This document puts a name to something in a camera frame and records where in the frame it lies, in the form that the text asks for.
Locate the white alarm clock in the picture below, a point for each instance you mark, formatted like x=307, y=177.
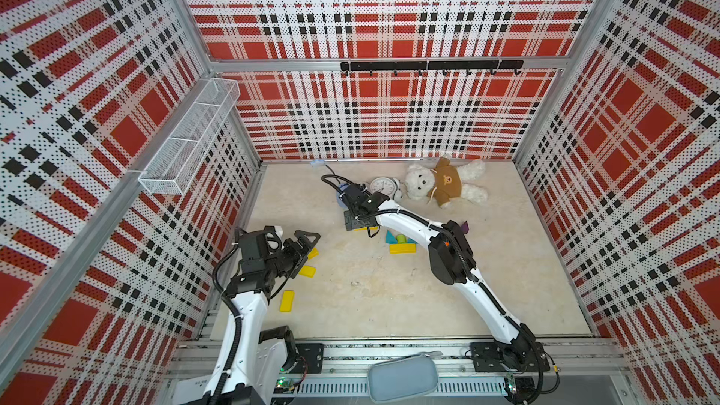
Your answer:
x=391, y=187

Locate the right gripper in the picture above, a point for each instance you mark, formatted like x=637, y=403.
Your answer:
x=351, y=221

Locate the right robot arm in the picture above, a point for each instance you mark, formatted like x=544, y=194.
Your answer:
x=451, y=260

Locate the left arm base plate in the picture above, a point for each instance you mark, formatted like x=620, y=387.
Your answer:
x=305, y=358

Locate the white teddy bear brown hoodie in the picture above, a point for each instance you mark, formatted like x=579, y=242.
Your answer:
x=445, y=182

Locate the yellow long block top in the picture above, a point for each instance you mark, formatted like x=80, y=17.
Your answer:
x=363, y=229

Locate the black hook rail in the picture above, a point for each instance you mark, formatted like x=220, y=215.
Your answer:
x=490, y=65

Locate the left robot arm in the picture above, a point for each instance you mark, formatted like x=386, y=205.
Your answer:
x=253, y=363

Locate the yellow long block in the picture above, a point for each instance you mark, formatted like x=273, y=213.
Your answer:
x=403, y=248
x=363, y=229
x=313, y=253

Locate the white wire basket shelf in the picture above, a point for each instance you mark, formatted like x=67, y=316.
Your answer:
x=202, y=116

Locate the white box device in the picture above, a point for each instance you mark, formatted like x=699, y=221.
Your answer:
x=188, y=391

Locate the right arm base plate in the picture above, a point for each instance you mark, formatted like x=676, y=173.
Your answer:
x=497, y=357

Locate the grey pouch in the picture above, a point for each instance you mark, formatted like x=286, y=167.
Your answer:
x=402, y=378

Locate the small yellow block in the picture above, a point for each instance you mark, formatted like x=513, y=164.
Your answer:
x=308, y=271

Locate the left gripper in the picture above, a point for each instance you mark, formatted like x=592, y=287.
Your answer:
x=298, y=256

